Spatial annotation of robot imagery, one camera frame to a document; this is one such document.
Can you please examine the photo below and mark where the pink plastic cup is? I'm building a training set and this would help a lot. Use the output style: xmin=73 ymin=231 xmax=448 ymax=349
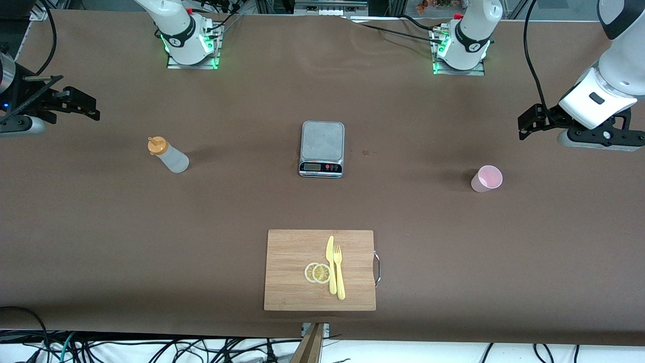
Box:
xmin=471 ymin=165 xmax=503 ymax=193

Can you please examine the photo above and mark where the sauce bottle with orange cap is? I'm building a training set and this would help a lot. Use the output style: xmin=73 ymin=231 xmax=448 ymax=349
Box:
xmin=148 ymin=136 xmax=190 ymax=174

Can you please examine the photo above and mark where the orange background object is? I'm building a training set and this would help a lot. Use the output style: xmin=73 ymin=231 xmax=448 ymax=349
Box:
xmin=416 ymin=0 xmax=454 ymax=13

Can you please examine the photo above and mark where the silver digital kitchen scale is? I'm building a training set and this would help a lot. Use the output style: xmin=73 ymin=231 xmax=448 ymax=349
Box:
xmin=299 ymin=120 xmax=345 ymax=178

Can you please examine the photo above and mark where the grey power strip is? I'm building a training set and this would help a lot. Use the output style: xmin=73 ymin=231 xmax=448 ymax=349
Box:
xmin=295 ymin=0 xmax=368 ymax=17

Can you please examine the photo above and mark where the yellow plastic knife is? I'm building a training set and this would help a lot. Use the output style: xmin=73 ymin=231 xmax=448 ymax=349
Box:
xmin=326 ymin=235 xmax=337 ymax=295

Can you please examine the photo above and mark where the yellow plastic fork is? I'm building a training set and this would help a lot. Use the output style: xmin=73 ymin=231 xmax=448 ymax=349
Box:
xmin=333 ymin=245 xmax=346 ymax=300

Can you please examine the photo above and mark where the wooden cutting board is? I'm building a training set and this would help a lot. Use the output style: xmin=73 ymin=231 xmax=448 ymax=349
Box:
xmin=264 ymin=229 xmax=381 ymax=312

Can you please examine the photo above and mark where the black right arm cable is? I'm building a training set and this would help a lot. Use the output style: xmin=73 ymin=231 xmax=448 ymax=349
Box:
xmin=35 ymin=0 xmax=57 ymax=76

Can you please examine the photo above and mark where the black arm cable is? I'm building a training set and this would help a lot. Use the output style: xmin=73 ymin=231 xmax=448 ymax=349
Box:
xmin=523 ymin=0 xmax=552 ymax=114
xmin=35 ymin=0 xmax=57 ymax=76

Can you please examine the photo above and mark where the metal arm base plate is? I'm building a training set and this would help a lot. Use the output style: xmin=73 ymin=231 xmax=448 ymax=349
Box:
xmin=166 ymin=23 xmax=222 ymax=70
xmin=432 ymin=28 xmax=485 ymax=76

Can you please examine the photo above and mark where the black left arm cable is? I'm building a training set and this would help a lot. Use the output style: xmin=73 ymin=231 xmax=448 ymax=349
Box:
xmin=523 ymin=0 xmax=552 ymax=114

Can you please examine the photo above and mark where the black table cable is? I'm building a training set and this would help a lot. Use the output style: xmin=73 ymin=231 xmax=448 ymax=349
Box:
xmin=401 ymin=14 xmax=439 ymax=32
xmin=360 ymin=23 xmax=446 ymax=45

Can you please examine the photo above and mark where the black base cable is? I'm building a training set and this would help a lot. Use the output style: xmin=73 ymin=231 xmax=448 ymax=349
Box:
xmin=204 ymin=0 xmax=247 ymax=38

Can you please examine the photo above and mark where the black looped floor cable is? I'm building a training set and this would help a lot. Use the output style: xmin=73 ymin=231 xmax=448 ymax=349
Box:
xmin=0 ymin=306 xmax=51 ymax=353

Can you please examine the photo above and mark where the teal floor cable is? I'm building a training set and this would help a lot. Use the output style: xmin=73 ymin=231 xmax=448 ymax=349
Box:
xmin=59 ymin=332 xmax=77 ymax=362

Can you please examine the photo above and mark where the wooden post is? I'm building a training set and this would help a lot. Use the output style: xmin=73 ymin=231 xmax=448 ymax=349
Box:
xmin=290 ymin=323 xmax=326 ymax=363

